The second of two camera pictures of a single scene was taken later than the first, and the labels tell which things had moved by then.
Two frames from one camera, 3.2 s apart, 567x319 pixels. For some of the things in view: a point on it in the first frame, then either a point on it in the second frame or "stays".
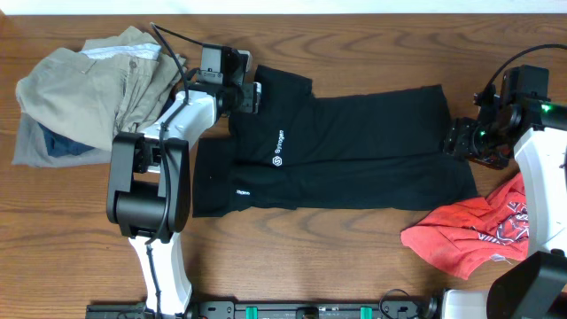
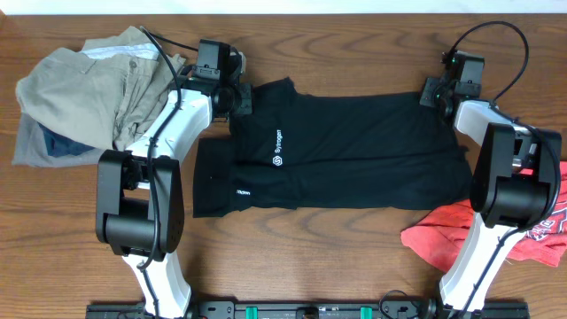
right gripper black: x=457 y=142 -> x=429 y=92
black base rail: x=229 y=309 stays
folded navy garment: x=58 y=144 stays
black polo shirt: x=317 y=150 stays
